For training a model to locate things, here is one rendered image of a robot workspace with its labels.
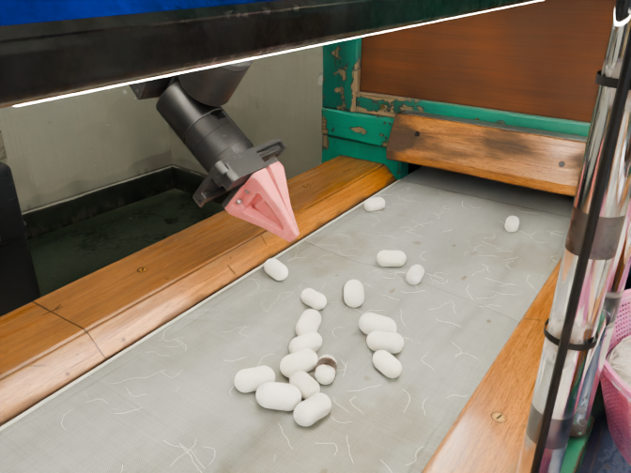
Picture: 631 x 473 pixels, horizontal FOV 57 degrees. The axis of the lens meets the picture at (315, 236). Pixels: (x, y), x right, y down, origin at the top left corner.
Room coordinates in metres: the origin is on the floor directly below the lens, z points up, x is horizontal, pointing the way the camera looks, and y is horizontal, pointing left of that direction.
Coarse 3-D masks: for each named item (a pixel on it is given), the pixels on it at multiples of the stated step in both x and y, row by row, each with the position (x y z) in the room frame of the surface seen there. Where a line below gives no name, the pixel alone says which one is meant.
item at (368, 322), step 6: (360, 318) 0.48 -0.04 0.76; (366, 318) 0.47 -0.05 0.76; (372, 318) 0.47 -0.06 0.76; (378, 318) 0.47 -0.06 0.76; (384, 318) 0.47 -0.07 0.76; (390, 318) 0.47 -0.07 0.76; (360, 324) 0.47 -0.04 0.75; (366, 324) 0.47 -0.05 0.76; (372, 324) 0.46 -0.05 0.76; (378, 324) 0.46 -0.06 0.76; (384, 324) 0.46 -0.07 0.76; (390, 324) 0.46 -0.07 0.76; (366, 330) 0.46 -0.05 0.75; (372, 330) 0.46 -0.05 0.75; (384, 330) 0.46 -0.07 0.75; (390, 330) 0.46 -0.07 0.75
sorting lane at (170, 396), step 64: (384, 192) 0.85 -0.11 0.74; (448, 192) 0.85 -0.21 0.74; (320, 256) 0.64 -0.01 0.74; (448, 256) 0.64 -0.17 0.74; (512, 256) 0.64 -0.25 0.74; (192, 320) 0.50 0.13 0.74; (256, 320) 0.50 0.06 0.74; (448, 320) 0.50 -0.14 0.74; (512, 320) 0.50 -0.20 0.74; (128, 384) 0.40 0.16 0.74; (192, 384) 0.40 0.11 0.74; (320, 384) 0.40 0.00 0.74; (384, 384) 0.40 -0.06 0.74; (448, 384) 0.40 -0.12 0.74; (0, 448) 0.32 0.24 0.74; (64, 448) 0.32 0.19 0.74; (128, 448) 0.32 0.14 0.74; (192, 448) 0.32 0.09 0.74; (256, 448) 0.32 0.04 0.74; (320, 448) 0.32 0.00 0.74; (384, 448) 0.32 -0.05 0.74
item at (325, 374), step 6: (318, 366) 0.40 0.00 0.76; (324, 366) 0.40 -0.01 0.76; (330, 366) 0.40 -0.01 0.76; (318, 372) 0.40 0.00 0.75; (324, 372) 0.40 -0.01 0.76; (330, 372) 0.40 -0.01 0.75; (318, 378) 0.39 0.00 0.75; (324, 378) 0.39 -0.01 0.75; (330, 378) 0.39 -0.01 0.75; (324, 384) 0.39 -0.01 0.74
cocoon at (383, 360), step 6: (378, 354) 0.42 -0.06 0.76; (384, 354) 0.42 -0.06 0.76; (390, 354) 0.42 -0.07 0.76; (378, 360) 0.41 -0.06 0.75; (384, 360) 0.41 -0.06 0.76; (390, 360) 0.41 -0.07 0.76; (396, 360) 0.41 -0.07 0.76; (378, 366) 0.41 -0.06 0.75; (384, 366) 0.41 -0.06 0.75; (390, 366) 0.40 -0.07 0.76; (396, 366) 0.40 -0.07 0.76; (384, 372) 0.40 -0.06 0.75; (390, 372) 0.40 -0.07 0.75; (396, 372) 0.40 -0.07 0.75
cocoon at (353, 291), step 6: (348, 282) 0.54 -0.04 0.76; (354, 282) 0.54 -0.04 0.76; (360, 282) 0.54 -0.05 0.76; (348, 288) 0.53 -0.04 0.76; (354, 288) 0.52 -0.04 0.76; (360, 288) 0.53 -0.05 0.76; (348, 294) 0.52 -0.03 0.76; (354, 294) 0.52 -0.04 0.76; (360, 294) 0.52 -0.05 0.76; (348, 300) 0.51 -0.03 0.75; (354, 300) 0.51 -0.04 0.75; (360, 300) 0.51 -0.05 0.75; (354, 306) 0.51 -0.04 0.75
